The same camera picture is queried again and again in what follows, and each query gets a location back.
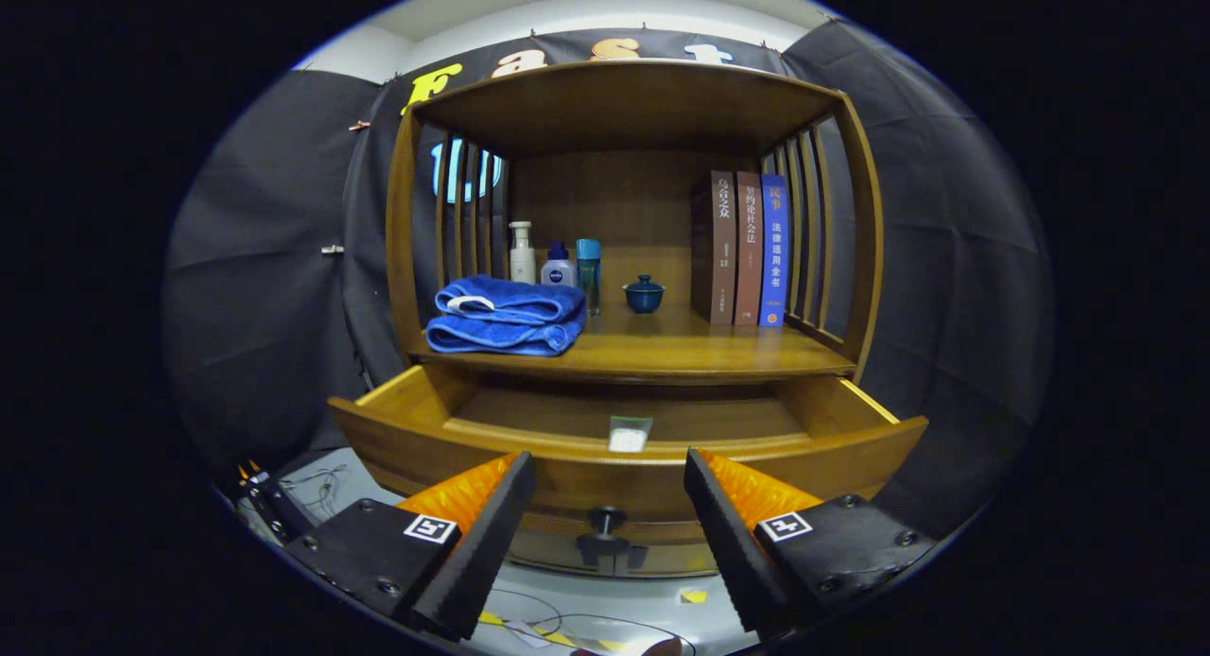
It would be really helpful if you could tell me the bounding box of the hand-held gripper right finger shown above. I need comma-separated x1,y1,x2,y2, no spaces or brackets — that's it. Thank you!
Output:
684,448,937,643

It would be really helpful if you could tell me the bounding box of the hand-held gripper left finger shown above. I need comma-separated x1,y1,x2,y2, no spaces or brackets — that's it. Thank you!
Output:
284,451,536,643

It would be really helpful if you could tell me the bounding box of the wooden drawer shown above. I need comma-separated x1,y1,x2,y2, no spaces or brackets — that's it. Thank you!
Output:
327,365,929,578

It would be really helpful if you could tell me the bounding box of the white tube green label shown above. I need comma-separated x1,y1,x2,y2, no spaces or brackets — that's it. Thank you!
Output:
608,415,653,453

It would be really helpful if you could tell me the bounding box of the wooden countertop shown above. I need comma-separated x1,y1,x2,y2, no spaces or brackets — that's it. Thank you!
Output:
408,302,856,385

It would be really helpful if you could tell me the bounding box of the wooden cabinet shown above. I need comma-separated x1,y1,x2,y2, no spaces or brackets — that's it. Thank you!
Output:
326,59,929,578

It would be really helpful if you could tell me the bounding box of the blue folded towel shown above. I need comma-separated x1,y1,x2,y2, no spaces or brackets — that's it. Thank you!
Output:
425,312,587,357

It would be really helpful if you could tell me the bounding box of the blue towel with white tag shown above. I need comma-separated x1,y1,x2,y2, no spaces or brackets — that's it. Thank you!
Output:
435,275,587,326

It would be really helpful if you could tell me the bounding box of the blue lidded teacup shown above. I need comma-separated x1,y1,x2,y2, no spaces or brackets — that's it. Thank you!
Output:
622,275,666,315

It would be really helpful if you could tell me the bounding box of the white lotion bottle blue cap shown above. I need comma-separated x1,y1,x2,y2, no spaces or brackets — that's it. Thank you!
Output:
540,241,577,288

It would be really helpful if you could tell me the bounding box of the white pump bottle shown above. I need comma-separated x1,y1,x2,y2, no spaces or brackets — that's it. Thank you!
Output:
509,221,537,285

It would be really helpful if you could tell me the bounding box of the teal bottle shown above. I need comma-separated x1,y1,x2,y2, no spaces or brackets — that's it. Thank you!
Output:
576,238,602,317

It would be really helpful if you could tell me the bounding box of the dark brown book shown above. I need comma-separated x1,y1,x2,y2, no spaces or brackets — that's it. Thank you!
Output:
691,170,737,326

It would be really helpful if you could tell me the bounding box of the reddish brown book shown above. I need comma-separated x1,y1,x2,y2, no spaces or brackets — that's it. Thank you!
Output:
734,171,764,327

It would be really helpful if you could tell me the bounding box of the blue book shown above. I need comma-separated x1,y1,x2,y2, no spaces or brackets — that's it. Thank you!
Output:
758,173,789,328

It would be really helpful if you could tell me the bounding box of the black backdrop cloth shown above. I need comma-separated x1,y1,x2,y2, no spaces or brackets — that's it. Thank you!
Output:
161,18,1055,544

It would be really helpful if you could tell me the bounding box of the black floor cable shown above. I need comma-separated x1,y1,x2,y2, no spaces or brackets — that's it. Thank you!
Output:
490,586,697,656

